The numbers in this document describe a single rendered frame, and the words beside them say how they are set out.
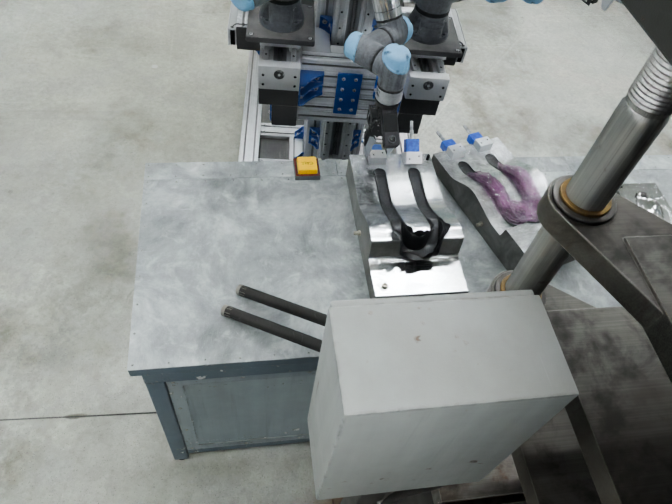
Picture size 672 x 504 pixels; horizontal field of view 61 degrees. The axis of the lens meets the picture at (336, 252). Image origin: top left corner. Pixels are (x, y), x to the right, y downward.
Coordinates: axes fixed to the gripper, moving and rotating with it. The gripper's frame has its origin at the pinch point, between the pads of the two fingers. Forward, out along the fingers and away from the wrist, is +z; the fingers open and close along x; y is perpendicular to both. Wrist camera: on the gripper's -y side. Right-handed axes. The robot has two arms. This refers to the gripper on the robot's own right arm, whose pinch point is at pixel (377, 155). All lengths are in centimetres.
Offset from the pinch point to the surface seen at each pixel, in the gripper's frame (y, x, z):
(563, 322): -82, -12, -38
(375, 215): -24.4, 5.0, -0.6
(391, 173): -6.3, -3.6, 1.5
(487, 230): -25.8, -30.4, 6.5
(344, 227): -19.5, 11.8, 10.5
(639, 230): -81, -12, -63
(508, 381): -98, 11, -56
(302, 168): 1.8, 22.6, 6.7
